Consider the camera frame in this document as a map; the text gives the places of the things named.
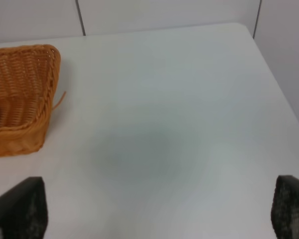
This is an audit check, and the orange wicker basket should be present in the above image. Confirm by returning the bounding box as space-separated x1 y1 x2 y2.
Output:
0 44 61 157

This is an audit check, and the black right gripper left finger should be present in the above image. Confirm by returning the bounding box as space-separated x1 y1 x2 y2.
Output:
0 177 48 239

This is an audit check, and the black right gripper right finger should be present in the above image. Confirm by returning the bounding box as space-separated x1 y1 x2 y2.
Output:
271 175 299 239

